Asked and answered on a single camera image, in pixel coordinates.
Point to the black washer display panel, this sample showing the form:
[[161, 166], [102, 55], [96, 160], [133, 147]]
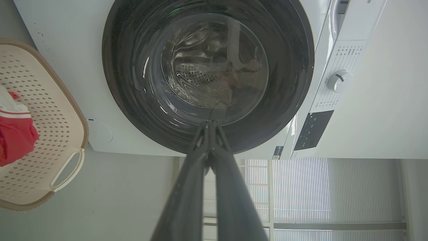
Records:
[[313, 130]]

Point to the white front-load washing machine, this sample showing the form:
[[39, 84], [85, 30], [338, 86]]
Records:
[[384, 100]]

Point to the blue energy label sticker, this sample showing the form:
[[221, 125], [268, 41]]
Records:
[[277, 152]]

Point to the round white filter cover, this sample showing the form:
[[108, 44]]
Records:
[[100, 131]]

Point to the black round glass washer door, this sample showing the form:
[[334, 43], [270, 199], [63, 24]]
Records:
[[133, 83]]

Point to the white round control knob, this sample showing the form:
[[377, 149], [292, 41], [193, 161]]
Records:
[[339, 81]]

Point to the white detergent drawer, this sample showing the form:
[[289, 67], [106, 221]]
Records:
[[337, 20]]

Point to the beige perforated laundry basket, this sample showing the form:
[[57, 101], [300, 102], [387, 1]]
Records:
[[57, 127]]

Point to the red and white garment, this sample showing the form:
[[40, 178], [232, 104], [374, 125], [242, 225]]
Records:
[[15, 134]]

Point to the white window frame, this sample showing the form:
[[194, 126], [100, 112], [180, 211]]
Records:
[[271, 201]]

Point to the steel perforated washer drum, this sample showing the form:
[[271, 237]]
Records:
[[200, 77]]

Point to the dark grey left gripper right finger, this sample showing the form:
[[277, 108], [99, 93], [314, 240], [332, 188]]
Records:
[[234, 201]]

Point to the white window blind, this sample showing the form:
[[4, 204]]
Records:
[[351, 190]]

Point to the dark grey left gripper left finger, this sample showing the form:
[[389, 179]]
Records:
[[187, 194]]

